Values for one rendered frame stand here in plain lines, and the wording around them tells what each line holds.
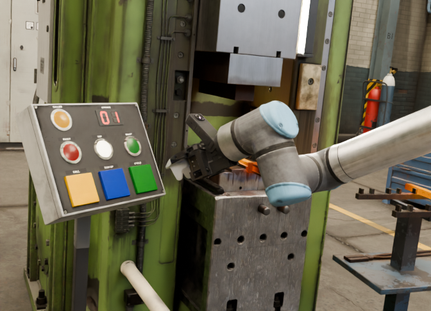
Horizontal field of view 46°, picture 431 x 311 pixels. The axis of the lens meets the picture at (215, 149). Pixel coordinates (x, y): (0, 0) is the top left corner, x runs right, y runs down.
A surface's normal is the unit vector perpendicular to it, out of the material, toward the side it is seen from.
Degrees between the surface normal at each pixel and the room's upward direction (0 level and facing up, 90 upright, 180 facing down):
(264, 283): 90
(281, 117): 55
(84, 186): 60
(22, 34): 90
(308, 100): 90
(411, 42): 90
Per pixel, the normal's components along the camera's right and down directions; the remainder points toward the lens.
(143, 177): 0.72, -0.34
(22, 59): 0.46, 0.19
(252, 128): -0.64, 0.07
